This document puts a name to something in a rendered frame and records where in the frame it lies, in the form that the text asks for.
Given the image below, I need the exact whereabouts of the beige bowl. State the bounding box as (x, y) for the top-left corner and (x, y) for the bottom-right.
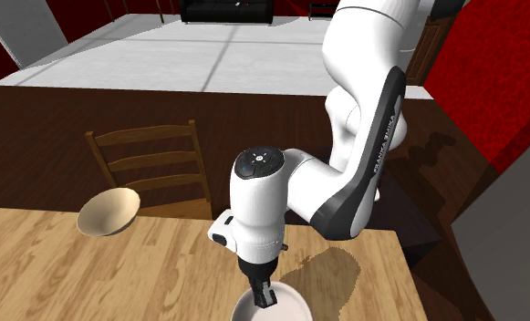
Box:
(76, 187), (142, 238)

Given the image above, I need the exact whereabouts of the white bowl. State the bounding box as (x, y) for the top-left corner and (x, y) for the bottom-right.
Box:
(231, 280), (314, 321)

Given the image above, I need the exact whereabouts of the light wooden table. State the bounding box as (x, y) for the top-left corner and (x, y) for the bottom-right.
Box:
(0, 205), (429, 321)

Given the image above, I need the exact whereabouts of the black sofa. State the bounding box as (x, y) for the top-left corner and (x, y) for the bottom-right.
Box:
(178, 0), (275, 26)

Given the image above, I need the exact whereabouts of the brown wooden door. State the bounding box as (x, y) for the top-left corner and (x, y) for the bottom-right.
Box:
(403, 14), (456, 88)

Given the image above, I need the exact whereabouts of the brown wooden chair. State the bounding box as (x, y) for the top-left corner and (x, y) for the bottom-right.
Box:
(84, 119), (215, 222)

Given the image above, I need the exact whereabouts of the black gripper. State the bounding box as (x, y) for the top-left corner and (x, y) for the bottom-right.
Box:
(237, 256), (278, 309)

